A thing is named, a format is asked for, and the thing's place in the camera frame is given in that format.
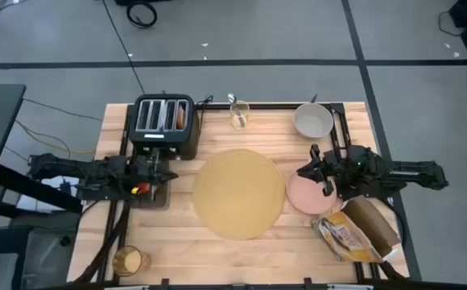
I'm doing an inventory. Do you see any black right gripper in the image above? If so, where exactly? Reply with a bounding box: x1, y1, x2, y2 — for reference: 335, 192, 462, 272
296, 143, 351, 197

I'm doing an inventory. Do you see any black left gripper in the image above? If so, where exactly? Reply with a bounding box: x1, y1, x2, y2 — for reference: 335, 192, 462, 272
130, 147, 180, 202

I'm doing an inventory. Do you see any pink plate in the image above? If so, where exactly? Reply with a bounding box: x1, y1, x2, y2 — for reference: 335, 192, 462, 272
285, 171, 339, 216

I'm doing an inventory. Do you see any beige ceramic bowl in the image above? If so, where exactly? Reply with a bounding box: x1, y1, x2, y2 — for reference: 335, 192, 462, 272
292, 102, 335, 140

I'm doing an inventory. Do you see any yellow cereal box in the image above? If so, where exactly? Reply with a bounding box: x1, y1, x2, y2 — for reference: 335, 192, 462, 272
312, 195, 403, 264

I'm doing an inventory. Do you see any amber ribbed glass cup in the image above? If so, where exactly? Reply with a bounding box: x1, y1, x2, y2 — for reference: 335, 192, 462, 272
111, 245, 152, 278

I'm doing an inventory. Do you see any black four-slot toaster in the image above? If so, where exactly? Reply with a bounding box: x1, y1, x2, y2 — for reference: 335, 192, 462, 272
128, 93, 200, 161

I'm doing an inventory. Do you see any round woven yellow placemat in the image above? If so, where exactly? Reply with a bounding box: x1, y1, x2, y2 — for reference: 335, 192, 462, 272
192, 149, 287, 242

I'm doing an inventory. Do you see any clear glass cup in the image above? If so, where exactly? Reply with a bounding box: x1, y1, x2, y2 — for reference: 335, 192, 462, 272
229, 100, 250, 131

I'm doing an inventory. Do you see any black desk beam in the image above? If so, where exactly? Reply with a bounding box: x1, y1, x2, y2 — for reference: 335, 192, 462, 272
0, 164, 84, 213

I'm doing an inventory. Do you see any white paper sheet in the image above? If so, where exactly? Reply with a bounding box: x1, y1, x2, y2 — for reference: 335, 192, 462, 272
15, 176, 81, 213

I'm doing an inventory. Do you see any grey office chair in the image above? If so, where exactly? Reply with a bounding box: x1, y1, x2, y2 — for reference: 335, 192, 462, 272
0, 223, 80, 290

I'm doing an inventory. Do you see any black aluminium table frame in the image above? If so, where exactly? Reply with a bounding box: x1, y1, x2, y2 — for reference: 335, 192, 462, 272
94, 101, 410, 290

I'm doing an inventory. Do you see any black toaster cord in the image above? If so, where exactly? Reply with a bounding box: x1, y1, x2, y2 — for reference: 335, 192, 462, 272
196, 94, 215, 122

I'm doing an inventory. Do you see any yellow floor cable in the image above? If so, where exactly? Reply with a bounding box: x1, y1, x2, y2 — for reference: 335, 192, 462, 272
14, 119, 97, 156

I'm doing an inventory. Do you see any thin black floor cable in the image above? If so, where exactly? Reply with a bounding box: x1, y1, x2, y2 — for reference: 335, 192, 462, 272
23, 98, 104, 122

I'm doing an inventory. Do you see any coiled black cable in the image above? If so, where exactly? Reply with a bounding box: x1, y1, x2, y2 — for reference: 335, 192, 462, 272
126, 1, 159, 30

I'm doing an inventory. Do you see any long black floor cable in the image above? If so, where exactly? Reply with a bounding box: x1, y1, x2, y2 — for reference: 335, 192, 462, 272
101, 0, 147, 96

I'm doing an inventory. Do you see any black equipment cable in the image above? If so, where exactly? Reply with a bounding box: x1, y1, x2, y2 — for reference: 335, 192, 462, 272
437, 10, 465, 38

